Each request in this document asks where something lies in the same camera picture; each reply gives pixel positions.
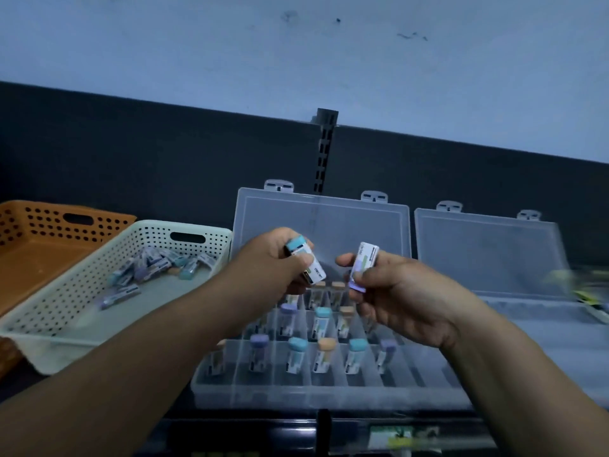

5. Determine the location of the person's left hand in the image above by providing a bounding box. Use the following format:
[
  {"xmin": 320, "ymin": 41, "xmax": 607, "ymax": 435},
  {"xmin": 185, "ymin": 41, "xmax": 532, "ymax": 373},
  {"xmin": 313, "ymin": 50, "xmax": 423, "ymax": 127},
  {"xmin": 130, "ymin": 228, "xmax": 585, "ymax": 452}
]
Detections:
[{"xmin": 223, "ymin": 227, "xmax": 315, "ymax": 324}]

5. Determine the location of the person's right hand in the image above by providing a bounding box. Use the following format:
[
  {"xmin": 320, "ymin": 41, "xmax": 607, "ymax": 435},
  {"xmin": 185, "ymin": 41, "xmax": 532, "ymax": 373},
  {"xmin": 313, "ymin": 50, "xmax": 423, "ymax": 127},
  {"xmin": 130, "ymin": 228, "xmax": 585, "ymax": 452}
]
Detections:
[{"xmin": 335, "ymin": 251, "xmax": 481, "ymax": 350}]

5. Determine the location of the blue-capped small tube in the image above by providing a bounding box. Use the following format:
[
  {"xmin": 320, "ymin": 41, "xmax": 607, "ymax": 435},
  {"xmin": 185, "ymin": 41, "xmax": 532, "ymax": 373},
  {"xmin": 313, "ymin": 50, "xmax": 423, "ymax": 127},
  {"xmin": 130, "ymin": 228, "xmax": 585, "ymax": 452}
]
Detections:
[{"xmin": 284, "ymin": 235, "xmax": 328, "ymax": 286}]

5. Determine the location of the purple-capped small tube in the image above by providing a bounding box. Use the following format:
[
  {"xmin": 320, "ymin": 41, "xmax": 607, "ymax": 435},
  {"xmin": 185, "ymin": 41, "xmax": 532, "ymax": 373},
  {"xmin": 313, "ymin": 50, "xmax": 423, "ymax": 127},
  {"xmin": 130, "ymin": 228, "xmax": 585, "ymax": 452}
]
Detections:
[{"xmin": 348, "ymin": 242, "xmax": 380, "ymax": 295}]

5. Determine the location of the row of small tubes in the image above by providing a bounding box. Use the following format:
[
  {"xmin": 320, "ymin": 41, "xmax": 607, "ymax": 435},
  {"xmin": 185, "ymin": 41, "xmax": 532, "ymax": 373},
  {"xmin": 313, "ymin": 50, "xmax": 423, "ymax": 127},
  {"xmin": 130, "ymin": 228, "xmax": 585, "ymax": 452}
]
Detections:
[{"xmin": 207, "ymin": 280, "xmax": 400, "ymax": 376}]

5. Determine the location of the pile of small tubes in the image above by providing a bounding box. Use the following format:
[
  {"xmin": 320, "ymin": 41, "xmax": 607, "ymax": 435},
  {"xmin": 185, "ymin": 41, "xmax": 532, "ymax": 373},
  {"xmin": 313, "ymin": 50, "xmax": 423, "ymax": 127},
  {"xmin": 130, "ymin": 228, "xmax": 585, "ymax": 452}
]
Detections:
[{"xmin": 97, "ymin": 246, "xmax": 218, "ymax": 310}]

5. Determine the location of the white perforated plastic basket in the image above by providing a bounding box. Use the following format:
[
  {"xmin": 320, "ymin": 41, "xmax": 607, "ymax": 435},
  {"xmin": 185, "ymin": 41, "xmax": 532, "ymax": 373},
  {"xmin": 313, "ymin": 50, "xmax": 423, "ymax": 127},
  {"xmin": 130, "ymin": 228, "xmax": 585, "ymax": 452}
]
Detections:
[{"xmin": 0, "ymin": 220, "xmax": 233, "ymax": 376}]

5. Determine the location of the orange plastic basket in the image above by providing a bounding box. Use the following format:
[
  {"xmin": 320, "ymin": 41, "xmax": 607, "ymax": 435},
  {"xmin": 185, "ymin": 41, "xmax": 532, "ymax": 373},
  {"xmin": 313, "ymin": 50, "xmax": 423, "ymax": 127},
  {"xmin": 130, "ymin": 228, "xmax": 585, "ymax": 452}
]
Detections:
[{"xmin": 0, "ymin": 200, "xmax": 138, "ymax": 376}]

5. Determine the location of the person's left forearm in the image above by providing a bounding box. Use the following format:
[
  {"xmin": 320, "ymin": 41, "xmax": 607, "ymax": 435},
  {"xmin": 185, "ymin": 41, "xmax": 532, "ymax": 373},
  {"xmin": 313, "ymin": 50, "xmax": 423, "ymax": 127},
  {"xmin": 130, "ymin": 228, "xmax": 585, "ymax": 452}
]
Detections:
[{"xmin": 0, "ymin": 280, "xmax": 258, "ymax": 457}]

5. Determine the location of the person's right forearm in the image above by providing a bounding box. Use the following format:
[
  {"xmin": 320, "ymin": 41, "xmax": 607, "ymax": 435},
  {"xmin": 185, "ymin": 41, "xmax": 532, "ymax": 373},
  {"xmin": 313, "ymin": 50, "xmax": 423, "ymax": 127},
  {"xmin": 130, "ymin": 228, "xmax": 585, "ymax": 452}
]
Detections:
[{"xmin": 442, "ymin": 308, "xmax": 609, "ymax": 457}]

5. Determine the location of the narrow black shelf back panel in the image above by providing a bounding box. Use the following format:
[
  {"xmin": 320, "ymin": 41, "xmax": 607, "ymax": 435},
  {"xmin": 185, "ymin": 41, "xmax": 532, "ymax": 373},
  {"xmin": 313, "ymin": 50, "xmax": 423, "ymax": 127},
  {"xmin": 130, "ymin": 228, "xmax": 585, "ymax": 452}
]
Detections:
[{"xmin": 325, "ymin": 126, "xmax": 609, "ymax": 267}]

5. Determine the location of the green white shelf label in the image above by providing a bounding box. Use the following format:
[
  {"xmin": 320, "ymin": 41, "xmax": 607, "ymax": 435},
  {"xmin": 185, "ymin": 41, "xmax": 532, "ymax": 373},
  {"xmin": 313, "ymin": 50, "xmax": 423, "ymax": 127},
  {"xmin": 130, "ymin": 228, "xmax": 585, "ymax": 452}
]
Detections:
[{"xmin": 369, "ymin": 425, "xmax": 441, "ymax": 451}]

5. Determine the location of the black slotted shelf upright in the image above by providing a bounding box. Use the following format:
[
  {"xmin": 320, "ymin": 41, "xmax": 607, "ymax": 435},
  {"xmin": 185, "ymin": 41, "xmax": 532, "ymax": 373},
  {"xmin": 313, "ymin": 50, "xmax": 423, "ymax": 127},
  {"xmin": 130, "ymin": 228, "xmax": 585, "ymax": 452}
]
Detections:
[{"xmin": 311, "ymin": 108, "xmax": 339, "ymax": 194}]

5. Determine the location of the wide black shelf back panel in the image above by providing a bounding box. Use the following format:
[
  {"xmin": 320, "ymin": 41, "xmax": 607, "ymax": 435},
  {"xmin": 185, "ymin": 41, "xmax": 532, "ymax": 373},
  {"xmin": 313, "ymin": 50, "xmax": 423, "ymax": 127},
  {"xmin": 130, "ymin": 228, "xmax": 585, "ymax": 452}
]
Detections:
[{"xmin": 0, "ymin": 81, "xmax": 322, "ymax": 229}]

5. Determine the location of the heap of yellow blue packets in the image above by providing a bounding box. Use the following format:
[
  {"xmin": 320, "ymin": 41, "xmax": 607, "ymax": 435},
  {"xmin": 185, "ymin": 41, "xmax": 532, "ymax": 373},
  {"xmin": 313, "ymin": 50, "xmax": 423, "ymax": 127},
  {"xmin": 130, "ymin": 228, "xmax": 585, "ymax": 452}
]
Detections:
[{"xmin": 544, "ymin": 268, "xmax": 609, "ymax": 324}]

